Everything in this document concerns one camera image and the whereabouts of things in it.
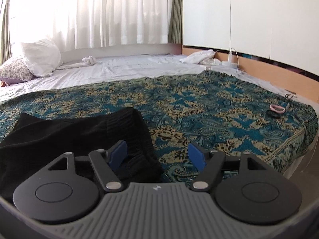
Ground black pants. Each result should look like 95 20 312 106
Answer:
1 107 164 202

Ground teal paisley bedspread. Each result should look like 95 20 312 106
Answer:
1 71 318 183

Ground white bed sheet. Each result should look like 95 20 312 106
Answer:
0 53 300 103

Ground small rolled white cloth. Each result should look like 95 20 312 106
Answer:
82 56 97 66

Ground crumpled white cloth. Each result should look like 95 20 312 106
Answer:
179 49 221 65

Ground white pillow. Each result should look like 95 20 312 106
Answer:
22 39 62 77

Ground floral grey pillow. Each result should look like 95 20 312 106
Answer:
0 57 33 85

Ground green striped curtain right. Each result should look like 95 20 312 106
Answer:
168 0 183 44

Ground green striped curtain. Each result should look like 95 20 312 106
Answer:
1 0 12 64
168 0 183 44

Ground green striped curtain left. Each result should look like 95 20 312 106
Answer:
1 0 12 64

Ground white sheer curtain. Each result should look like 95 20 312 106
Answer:
10 0 172 54

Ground white wardrobe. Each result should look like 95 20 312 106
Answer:
183 0 318 74

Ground black hair tie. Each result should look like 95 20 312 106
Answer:
266 109 282 119

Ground pink hair tie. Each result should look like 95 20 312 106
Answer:
269 104 286 114

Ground white charger with cable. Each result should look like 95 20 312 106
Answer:
221 48 242 71

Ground wooden bed frame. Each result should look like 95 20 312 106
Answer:
168 43 319 103

